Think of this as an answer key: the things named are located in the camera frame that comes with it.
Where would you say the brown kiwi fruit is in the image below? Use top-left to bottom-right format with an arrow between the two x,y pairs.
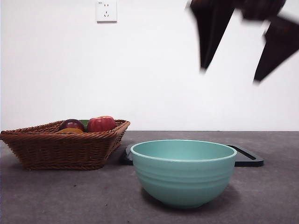
57,127 -> 84,134

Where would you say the dark red apple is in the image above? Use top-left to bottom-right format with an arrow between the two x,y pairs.
58,119 -> 85,131

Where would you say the brown wicker basket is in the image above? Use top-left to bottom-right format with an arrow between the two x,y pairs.
0,119 -> 131,171

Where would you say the dark rectangular tray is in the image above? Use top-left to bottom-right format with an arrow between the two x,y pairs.
120,144 -> 264,167

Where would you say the teal ceramic bowl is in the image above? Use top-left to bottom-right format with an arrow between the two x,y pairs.
130,139 -> 238,209

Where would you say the white wall socket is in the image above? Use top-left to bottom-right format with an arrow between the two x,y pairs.
97,0 -> 118,23

